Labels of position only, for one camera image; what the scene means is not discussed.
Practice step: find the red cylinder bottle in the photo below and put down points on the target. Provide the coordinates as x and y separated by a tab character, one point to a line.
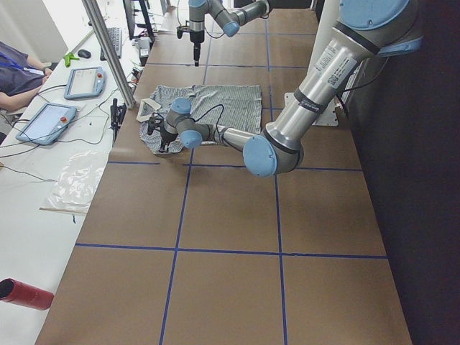
19	293

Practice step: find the black keyboard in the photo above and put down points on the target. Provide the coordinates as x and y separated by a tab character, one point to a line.
115	37

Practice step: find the seated person in blue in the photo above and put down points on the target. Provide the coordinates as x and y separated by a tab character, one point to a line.
22	77

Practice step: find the blue teach pendant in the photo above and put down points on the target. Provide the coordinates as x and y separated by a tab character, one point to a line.
85	83
47	124

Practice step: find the far blue teach pendant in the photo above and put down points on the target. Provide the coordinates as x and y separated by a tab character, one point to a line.
85	83

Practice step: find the green clamp tool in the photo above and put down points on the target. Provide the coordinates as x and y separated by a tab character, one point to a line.
68	58

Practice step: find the near blue teach pendant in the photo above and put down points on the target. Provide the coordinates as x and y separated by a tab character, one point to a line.
47	124

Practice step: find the aluminium frame post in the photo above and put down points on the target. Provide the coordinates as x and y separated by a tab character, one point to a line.
101	32

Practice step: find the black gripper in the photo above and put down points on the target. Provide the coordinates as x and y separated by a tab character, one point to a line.
196	39
167	136

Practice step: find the navy white striped polo shirt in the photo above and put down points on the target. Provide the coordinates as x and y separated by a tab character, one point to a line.
239	107

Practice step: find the black computer mouse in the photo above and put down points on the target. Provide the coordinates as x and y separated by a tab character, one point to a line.
84	54

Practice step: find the black spare gripper tool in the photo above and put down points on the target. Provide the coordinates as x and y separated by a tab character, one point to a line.
117	114

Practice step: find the clear plastic bag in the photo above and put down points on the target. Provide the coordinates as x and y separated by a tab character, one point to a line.
77	183

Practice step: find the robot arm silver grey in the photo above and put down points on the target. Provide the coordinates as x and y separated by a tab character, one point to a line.
229	21
363	29

